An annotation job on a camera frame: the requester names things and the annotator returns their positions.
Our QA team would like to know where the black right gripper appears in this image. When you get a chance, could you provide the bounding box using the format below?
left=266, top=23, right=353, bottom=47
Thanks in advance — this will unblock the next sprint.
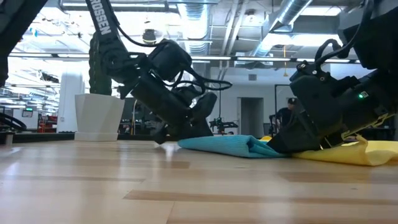
left=266, top=60, right=398, bottom=154

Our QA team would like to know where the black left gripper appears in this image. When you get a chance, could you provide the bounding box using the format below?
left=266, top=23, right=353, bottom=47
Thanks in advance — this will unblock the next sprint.
left=118, top=70, right=218, bottom=146

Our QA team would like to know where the blue microfiber towel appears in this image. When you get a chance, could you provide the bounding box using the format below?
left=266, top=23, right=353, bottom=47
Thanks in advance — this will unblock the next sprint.
left=177, top=134, right=289, bottom=159

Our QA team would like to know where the yellow microfiber towel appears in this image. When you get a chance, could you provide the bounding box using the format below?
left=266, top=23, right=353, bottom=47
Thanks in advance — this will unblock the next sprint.
left=259, top=135, right=398, bottom=167

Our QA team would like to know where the person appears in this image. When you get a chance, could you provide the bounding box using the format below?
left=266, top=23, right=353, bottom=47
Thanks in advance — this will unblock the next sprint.
left=275, top=97, right=298, bottom=131

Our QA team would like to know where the background robot workstation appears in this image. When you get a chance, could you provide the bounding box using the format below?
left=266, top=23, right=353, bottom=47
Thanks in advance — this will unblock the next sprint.
left=269, top=83, right=293, bottom=138
left=208, top=82, right=239, bottom=135

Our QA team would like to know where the dark doorway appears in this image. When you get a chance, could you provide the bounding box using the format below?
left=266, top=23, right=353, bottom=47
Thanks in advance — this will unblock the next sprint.
left=238, top=96, right=264, bottom=135

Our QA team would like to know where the white hexagonal plant pot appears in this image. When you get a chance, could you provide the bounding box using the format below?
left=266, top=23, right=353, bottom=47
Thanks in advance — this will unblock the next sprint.
left=74, top=93, right=126, bottom=142

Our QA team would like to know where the dark green cactus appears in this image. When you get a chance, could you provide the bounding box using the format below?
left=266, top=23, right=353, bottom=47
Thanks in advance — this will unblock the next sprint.
left=88, top=30, right=113, bottom=96

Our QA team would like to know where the white pillar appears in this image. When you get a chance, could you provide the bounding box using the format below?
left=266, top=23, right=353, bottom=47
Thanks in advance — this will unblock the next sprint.
left=57, top=61, right=86, bottom=133

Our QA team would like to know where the red tool cart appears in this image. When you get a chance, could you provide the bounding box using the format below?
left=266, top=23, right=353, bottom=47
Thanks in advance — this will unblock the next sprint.
left=37, top=114, right=58, bottom=133

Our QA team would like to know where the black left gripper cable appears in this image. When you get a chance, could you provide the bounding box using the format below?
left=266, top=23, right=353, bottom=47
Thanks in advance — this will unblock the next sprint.
left=107, top=6, right=233, bottom=94

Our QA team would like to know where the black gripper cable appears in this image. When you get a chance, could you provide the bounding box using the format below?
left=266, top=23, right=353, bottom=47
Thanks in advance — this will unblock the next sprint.
left=107, top=6, right=233, bottom=94
left=313, top=0, right=374, bottom=65

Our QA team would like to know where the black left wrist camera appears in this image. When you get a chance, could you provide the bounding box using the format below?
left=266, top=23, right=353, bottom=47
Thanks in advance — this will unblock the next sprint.
left=148, top=39, right=193, bottom=82

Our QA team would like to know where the yellow hanging cord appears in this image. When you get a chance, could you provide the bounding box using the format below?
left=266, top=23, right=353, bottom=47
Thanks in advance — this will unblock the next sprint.
left=282, top=45, right=289, bottom=77

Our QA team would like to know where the black hanging cable reel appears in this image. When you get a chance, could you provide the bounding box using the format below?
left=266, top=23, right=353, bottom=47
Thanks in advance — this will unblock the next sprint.
left=142, top=28, right=157, bottom=45

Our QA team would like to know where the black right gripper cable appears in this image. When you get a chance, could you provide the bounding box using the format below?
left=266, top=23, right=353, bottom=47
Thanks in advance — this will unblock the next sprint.
left=313, top=0, right=374, bottom=65

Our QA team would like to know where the silver round air duct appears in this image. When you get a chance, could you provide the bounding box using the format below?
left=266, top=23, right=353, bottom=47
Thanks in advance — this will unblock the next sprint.
left=248, top=0, right=313, bottom=57
left=177, top=0, right=213, bottom=56

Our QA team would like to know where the black aluminium table frame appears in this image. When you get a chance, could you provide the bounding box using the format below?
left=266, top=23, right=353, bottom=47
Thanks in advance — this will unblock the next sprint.
left=0, top=132, right=75, bottom=144

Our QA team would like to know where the black hose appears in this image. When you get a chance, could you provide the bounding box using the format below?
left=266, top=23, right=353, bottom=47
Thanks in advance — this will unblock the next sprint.
left=0, top=111, right=27, bottom=131

